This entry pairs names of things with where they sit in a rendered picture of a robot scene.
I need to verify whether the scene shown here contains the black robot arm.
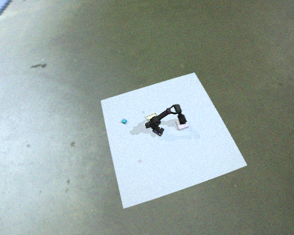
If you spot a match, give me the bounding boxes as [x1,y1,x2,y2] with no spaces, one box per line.
[145,104,187,128]

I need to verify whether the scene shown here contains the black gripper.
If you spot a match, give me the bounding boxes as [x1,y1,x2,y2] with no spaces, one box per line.
[151,125,164,134]

